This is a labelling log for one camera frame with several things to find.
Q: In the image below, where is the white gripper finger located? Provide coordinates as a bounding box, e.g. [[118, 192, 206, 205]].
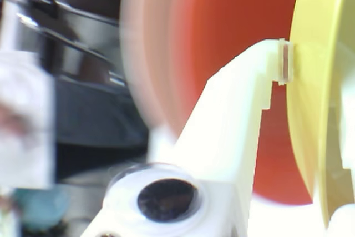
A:
[[328, 43, 355, 237], [83, 38, 295, 237]]

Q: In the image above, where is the yellow plate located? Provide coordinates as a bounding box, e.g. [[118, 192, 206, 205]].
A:
[[287, 0, 355, 229]]

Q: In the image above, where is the orange plate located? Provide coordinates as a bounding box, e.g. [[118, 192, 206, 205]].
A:
[[166, 0, 314, 207]]

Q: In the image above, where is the googly eye sticker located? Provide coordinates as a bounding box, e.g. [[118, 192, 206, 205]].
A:
[[106, 163, 209, 232]]

